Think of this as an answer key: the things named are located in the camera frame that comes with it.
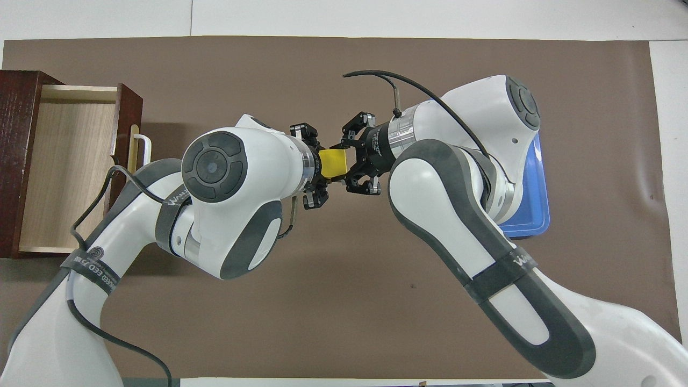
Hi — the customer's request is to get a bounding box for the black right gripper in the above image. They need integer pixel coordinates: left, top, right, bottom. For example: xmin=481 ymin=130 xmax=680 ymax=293
xmin=330 ymin=111 xmax=397 ymax=196

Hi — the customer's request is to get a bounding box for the wooden drawer with white handle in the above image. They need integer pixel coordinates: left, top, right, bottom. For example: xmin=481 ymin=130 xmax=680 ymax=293
xmin=18 ymin=83 xmax=153 ymax=254

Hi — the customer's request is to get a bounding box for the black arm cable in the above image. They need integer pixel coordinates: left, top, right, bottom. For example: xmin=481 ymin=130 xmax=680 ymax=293
xmin=342 ymin=70 xmax=494 ymax=162
xmin=66 ymin=164 xmax=174 ymax=387

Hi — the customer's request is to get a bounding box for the yellow cube block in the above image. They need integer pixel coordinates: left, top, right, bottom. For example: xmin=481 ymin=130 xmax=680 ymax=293
xmin=318 ymin=148 xmax=349 ymax=181

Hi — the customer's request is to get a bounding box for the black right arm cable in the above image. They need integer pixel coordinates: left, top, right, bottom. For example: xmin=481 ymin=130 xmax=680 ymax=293
xmin=342 ymin=70 xmax=494 ymax=162

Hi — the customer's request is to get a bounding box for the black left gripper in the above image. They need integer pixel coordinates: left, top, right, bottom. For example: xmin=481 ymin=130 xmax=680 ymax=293
xmin=289 ymin=123 xmax=330 ymax=211

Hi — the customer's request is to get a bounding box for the dark brown wooden cabinet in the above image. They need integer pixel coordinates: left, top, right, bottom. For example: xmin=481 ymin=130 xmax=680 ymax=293
xmin=0 ymin=70 xmax=66 ymax=260

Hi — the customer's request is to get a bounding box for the blue plastic tray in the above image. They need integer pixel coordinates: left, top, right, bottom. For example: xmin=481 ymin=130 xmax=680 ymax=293
xmin=496 ymin=131 xmax=551 ymax=240

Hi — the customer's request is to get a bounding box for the brown paper table mat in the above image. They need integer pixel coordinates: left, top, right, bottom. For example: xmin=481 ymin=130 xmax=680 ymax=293
xmin=0 ymin=36 xmax=683 ymax=380

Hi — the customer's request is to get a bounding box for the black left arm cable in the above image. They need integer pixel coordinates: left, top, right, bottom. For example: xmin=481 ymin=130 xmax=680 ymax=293
xmin=66 ymin=164 xmax=174 ymax=387

